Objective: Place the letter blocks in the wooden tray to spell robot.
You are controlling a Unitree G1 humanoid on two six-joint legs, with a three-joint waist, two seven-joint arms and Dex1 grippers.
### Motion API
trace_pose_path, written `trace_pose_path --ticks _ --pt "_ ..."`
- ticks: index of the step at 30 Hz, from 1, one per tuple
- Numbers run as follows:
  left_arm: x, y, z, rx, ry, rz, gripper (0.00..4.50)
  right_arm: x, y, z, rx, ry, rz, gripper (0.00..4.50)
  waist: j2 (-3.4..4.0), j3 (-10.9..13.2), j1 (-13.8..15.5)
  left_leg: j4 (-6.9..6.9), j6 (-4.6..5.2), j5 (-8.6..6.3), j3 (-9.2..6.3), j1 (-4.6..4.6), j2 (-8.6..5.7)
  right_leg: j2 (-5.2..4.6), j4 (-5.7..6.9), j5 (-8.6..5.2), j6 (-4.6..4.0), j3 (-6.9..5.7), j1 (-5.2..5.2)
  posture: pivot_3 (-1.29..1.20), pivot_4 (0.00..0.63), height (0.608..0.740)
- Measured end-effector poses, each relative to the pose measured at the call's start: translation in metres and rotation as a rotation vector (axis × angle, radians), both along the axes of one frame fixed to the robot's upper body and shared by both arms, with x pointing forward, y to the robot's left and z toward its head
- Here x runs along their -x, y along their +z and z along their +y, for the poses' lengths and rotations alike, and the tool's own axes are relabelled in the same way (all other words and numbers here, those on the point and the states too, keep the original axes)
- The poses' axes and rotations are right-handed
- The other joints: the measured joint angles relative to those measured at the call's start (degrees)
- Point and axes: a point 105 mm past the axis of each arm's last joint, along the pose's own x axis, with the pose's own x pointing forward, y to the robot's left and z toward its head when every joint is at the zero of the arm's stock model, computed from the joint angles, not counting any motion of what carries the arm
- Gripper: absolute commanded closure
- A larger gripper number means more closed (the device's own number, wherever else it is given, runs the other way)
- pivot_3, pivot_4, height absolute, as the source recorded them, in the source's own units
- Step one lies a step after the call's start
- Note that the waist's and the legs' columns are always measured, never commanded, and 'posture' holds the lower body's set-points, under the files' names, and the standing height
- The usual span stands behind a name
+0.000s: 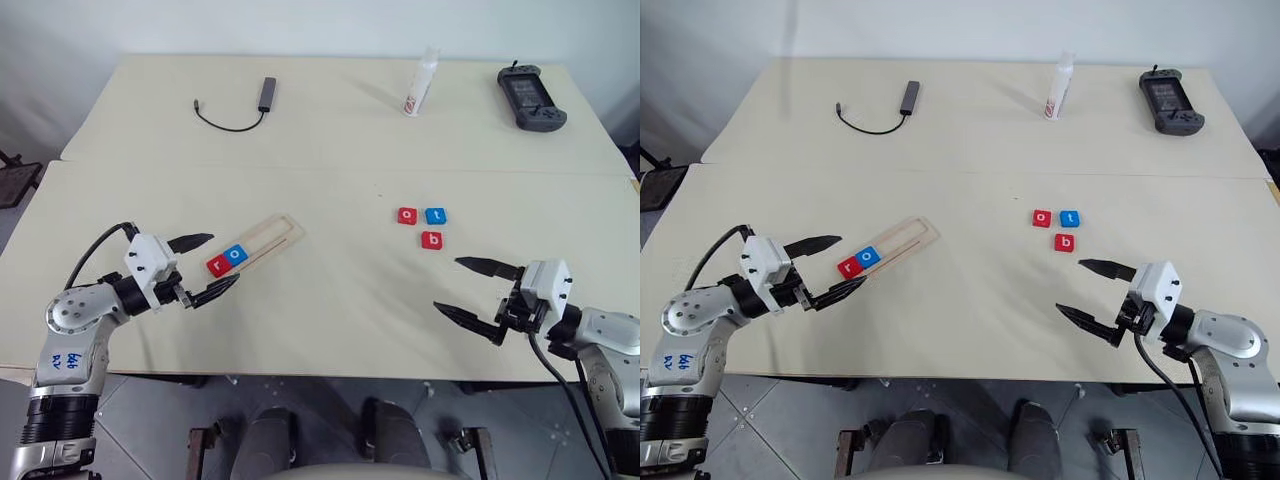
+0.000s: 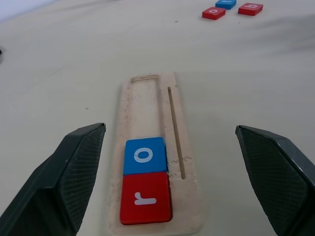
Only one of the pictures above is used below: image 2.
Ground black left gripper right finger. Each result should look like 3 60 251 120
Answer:
235 124 315 236

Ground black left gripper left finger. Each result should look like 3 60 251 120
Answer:
0 122 107 236

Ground blue letter o tile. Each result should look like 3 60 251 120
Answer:
123 137 168 176

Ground red letter r tile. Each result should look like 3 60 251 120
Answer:
120 171 173 226

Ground red b tile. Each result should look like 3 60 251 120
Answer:
238 2 264 17

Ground red o tile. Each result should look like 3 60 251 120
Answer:
202 6 226 20

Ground pale wooden letter tray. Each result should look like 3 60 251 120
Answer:
108 71 205 236

